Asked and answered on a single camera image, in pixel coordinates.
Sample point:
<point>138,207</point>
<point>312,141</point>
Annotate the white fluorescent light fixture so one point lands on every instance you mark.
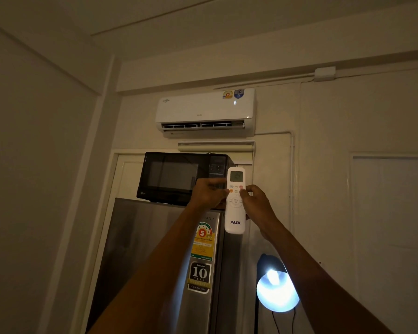
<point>216,147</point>

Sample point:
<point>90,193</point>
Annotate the person's left hand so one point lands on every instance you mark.
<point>205,195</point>

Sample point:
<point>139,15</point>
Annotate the black microwave oven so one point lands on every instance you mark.
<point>170,179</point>

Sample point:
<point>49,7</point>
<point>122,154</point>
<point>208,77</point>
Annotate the lit black lamp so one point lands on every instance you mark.
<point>273,285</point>

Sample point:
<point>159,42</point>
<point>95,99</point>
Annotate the person's right hand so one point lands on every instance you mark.
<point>257,205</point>

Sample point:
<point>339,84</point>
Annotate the white wall air conditioner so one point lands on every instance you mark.
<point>205,111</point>

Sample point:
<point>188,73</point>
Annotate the black warranty sticker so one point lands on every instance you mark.
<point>199,277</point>

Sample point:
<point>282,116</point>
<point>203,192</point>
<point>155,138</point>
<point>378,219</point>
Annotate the green and orange energy sticker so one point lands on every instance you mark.
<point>202,241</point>

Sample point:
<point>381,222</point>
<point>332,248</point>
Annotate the person's right thumb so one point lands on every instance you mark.
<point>244,195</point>

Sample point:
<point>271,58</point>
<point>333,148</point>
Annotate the person's right forearm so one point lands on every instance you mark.
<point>320,285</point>

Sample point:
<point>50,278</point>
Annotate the silver refrigerator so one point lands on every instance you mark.
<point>139,246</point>

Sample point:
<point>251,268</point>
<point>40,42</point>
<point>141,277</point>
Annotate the white junction box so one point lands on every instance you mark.
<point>324,74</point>

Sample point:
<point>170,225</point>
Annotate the person's left thumb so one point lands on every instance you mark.
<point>221,191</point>

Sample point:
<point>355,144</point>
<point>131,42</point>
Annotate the white remote control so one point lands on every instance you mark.
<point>235,208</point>

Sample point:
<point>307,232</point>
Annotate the person's left forearm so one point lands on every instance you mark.
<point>149,278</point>

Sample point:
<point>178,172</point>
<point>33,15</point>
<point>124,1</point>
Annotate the white door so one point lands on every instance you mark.
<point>392,239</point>

